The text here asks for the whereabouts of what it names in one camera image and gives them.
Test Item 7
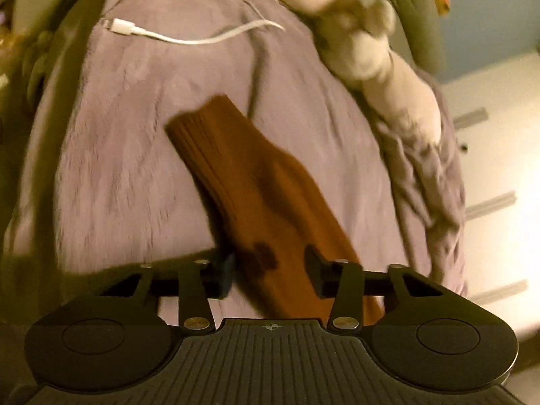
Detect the purple bed sheet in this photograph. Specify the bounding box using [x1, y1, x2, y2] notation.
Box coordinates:
[4, 0, 427, 319]

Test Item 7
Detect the crumpled purple duvet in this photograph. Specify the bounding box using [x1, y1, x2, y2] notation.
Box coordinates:
[373, 72, 470, 298]

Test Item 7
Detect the white plush toy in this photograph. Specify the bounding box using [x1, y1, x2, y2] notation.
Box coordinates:
[316, 0, 398, 84]

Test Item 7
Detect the brown knitted sock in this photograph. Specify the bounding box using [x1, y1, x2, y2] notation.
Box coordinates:
[164, 95, 386, 326]

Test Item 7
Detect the pale printed pillow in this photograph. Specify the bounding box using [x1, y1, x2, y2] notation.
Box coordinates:
[242, 0, 443, 144]

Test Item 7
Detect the white charging cable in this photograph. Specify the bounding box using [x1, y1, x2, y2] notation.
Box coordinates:
[101, 0, 286, 46]

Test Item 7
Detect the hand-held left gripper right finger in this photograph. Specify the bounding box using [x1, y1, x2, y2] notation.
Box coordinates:
[304, 246, 444, 333]

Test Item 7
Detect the green pillow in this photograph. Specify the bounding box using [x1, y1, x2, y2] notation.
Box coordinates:
[375, 0, 449, 77]

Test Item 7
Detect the white wardrobe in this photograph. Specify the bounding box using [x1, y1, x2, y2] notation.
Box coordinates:
[439, 51, 540, 340]

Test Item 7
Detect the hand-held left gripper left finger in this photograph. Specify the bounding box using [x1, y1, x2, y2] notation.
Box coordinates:
[99, 254, 236, 333]

